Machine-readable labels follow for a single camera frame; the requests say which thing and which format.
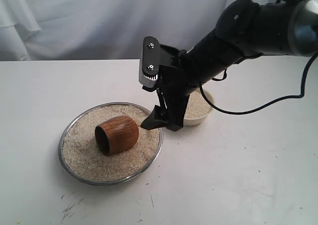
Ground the small cream rice bowl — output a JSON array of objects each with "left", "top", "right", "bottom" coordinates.
[{"left": 183, "top": 89, "right": 213, "bottom": 126}]

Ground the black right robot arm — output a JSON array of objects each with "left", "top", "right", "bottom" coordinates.
[{"left": 139, "top": 0, "right": 318, "bottom": 131}]

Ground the large metal rice plate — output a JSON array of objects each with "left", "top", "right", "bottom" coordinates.
[{"left": 58, "top": 102, "right": 163, "bottom": 186}]

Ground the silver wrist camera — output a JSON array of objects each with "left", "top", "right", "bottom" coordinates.
[{"left": 139, "top": 69, "right": 158, "bottom": 88}]

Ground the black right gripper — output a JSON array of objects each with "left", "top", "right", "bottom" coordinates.
[{"left": 139, "top": 36, "right": 192, "bottom": 131}]

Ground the brown wooden cup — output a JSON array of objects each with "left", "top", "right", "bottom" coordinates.
[{"left": 94, "top": 116, "right": 139, "bottom": 156}]

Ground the white backdrop curtain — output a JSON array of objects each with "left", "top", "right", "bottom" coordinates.
[{"left": 0, "top": 0, "right": 274, "bottom": 61}]

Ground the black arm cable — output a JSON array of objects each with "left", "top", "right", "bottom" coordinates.
[{"left": 198, "top": 0, "right": 318, "bottom": 114}]

